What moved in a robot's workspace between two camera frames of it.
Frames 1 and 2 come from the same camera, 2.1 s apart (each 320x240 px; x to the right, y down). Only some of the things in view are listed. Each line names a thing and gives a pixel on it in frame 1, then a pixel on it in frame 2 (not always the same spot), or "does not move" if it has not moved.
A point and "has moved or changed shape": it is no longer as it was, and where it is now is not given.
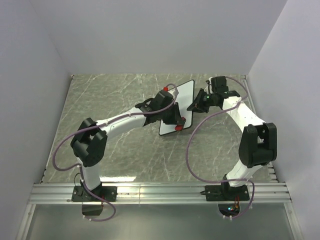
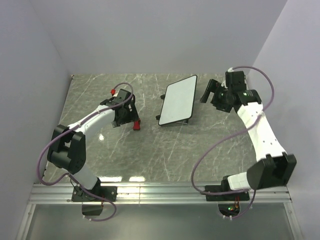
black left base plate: x=108 y=193 does not move
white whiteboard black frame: x=185 y=98 has moved or changed shape
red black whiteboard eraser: x=180 y=123 has moved or changed shape
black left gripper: x=176 y=115 to x=132 y=116
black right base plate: x=225 y=193 does not move
